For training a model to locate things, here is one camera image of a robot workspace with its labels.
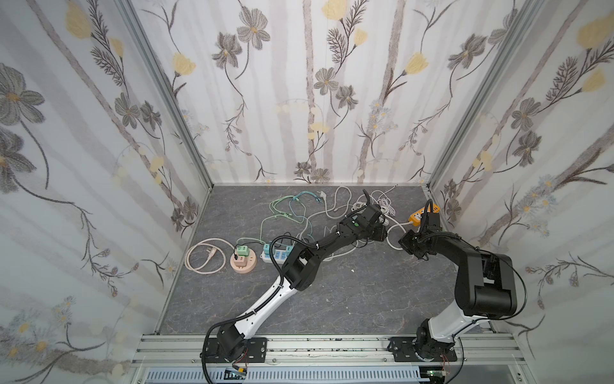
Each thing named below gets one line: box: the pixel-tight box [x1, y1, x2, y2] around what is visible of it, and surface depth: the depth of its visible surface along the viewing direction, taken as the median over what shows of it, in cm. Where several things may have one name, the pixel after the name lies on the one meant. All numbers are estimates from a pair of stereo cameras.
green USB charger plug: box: [235, 244, 251, 257], surface depth 92 cm
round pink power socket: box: [230, 248, 258, 275], surface depth 92 cm
